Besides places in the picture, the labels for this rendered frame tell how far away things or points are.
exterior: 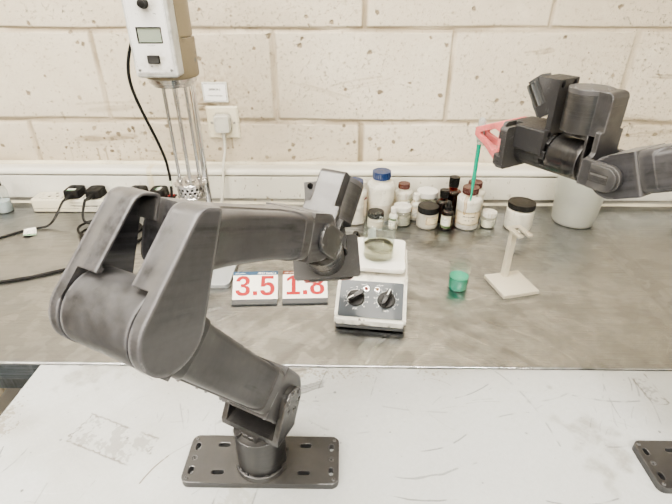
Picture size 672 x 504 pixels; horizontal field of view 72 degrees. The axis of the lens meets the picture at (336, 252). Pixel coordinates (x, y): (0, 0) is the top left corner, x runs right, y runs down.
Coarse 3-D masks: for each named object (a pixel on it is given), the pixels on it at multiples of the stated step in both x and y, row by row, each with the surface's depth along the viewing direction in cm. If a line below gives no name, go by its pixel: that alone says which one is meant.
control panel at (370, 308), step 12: (348, 288) 86; (360, 288) 86; (372, 288) 86; (384, 288) 86; (396, 288) 85; (372, 300) 85; (396, 300) 84; (348, 312) 84; (360, 312) 84; (372, 312) 83; (384, 312) 83; (396, 312) 83
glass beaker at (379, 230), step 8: (368, 216) 88; (376, 216) 89; (384, 216) 89; (392, 216) 88; (368, 224) 89; (376, 224) 90; (384, 224) 90; (392, 224) 88; (368, 232) 85; (376, 232) 84; (384, 232) 84; (392, 232) 85; (368, 240) 86; (376, 240) 85; (384, 240) 85; (392, 240) 86; (368, 248) 87; (376, 248) 86; (384, 248) 86; (392, 248) 87; (368, 256) 88; (376, 256) 87; (384, 256) 87; (392, 256) 89
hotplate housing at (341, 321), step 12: (360, 276) 87; (372, 276) 87; (384, 276) 87; (396, 276) 87; (336, 300) 86; (336, 312) 84; (336, 324) 85; (348, 324) 84; (360, 324) 84; (372, 324) 83; (384, 324) 83; (396, 324) 83
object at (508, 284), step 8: (512, 232) 91; (528, 232) 91; (512, 240) 94; (512, 248) 95; (504, 256) 97; (512, 256) 96; (504, 264) 97; (504, 272) 98; (512, 272) 100; (488, 280) 98; (496, 280) 97; (504, 280) 97; (512, 280) 97; (520, 280) 97; (528, 280) 97; (496, 288) 95; (504, 288) 95; (512, 288) 95; (520, 288) 95; (528, 288) 95; (536, 288) 95; (504, 296) 92; (512, 296) 93; (520, 296) 93
